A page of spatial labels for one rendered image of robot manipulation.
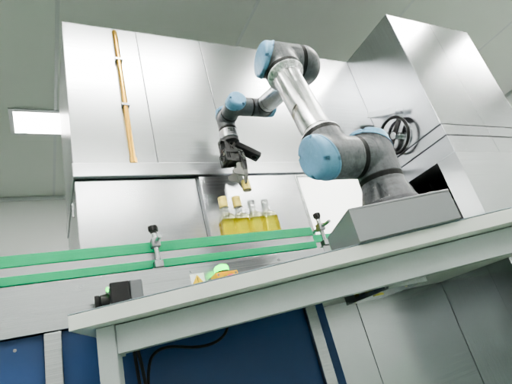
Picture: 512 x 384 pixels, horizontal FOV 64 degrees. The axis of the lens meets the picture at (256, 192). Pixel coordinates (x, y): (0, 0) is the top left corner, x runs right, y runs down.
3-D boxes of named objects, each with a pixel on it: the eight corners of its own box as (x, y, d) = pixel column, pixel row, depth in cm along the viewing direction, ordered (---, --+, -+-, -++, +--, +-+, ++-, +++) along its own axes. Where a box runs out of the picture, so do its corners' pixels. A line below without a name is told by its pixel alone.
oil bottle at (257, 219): (270, 267, 153) (257, 214, 161) (277, 262, 148) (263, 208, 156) (257, 268, 150) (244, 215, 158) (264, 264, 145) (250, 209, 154)
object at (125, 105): (137, 165, 164) (116, 32, 191) (139, 161, 161) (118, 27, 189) (129, 165, 162) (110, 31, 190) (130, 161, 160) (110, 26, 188)
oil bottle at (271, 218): (284, 264, 155) (270, 213, 164) (291, 260, 151) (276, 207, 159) (271, 267, 153) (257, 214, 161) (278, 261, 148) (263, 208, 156)
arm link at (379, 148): (412, 167, 107) (395, 123, 112) (372, 168, 102) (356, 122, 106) (383, 187, 117) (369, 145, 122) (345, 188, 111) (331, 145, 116)
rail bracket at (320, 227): (314, 254, 155) (304, 224, 160) (339, 238, 141) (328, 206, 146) (307, 255, 153) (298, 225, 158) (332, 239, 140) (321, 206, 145)
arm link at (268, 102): (334, 41, 134) (267, 99, 177) (305, 37, 129) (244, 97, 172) (338, 75, 132) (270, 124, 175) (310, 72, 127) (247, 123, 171)
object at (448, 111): (481, 184, 255) (424, 72, 289) (538, 152, 225) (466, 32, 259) (400, 187, 222) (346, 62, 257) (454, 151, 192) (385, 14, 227)
